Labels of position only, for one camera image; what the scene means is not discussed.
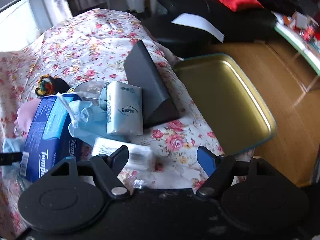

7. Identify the clear tissue pack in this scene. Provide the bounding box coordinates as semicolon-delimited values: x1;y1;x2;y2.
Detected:
91;137;156;172

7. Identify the light blue face mask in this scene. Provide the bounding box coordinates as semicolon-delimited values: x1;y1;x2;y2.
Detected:
57;93;126;146

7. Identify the white tissue pack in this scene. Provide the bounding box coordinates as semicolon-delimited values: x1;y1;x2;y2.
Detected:
106;81;143;135

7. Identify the blue Tempo tissue box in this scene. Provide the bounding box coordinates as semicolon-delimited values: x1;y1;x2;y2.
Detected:
20;95;82;183

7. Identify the pink cloth pouch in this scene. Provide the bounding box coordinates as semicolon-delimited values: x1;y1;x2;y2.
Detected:
14;98;41;137

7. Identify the dark colourful cloth bundle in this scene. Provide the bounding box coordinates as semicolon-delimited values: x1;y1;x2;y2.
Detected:
35;74;71;98

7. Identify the gold metal tray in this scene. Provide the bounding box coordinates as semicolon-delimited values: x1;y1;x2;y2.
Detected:
174;53;277;155

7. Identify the black triangular box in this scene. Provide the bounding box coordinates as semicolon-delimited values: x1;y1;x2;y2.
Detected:
124;40;180;129

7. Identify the floral bed sheet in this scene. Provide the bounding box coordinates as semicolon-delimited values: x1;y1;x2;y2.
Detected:
0;8;253;240

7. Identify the black leather sofa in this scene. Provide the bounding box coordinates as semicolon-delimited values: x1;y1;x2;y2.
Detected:
143;0;276;57

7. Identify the white paper sheet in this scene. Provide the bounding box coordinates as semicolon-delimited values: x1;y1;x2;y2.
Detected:
172;13;225;43

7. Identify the green-edged coffee table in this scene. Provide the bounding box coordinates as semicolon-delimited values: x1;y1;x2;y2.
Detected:
273;12;319;93

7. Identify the patterned curtain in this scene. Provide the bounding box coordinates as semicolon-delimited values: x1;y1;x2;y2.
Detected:
43;0;72;25

